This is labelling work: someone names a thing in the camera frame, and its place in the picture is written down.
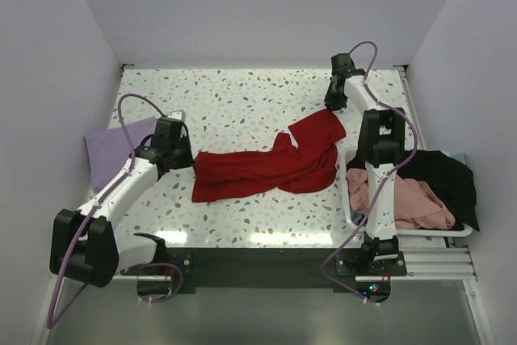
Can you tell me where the red t shirt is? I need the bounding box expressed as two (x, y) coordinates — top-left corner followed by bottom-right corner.
(191, 109), (347, 203)

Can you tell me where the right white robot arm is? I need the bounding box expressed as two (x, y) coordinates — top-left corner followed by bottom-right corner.
(324, 53), (411, 276)

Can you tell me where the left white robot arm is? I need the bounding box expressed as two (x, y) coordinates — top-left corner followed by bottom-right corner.
(49, 111), (194, 288)

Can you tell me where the folded lavender t shirt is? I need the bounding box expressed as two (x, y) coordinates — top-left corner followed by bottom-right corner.
(85, 117), (157, 193)

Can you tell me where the white laundry basket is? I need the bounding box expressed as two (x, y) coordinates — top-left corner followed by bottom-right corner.
(338, 148), (479, 237)

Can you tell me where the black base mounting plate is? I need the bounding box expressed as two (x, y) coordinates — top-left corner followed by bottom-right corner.
(121, 248), (408, 302)

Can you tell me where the light blue garment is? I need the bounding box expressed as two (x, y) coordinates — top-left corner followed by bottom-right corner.
(449, 153), (467, 165)

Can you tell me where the dark blue garment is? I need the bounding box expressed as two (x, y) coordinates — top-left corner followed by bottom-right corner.
(351, 210), (364, 225)

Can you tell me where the black t shirt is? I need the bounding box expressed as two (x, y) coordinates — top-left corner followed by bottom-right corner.
(347, 149), (481, 233)

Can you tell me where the pink t shirt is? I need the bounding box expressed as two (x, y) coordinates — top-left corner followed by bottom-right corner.
(347, 168), (456, 230)

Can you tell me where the aluminium frame rail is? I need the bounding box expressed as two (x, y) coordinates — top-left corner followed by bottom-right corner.
(32, 247), (494, 344)

